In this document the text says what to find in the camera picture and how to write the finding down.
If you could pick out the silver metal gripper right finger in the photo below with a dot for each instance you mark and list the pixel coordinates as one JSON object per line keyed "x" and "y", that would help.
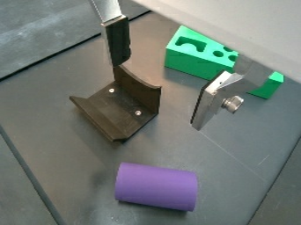
{"x": 220, "y": 94}

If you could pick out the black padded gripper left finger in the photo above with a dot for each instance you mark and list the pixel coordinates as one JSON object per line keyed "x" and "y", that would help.
{"x": 115, "y": 28}

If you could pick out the purple cylinder block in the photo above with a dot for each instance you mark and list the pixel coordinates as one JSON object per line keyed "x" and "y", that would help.
{"x": 158, "y": 187}

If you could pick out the green foam shape-sorter base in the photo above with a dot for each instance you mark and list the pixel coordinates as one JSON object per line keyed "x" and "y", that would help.
{"x": 197, "y": 55}

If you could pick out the black curved cradle stand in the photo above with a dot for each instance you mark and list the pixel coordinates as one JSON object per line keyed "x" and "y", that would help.
{"x": 122, "y": 107}

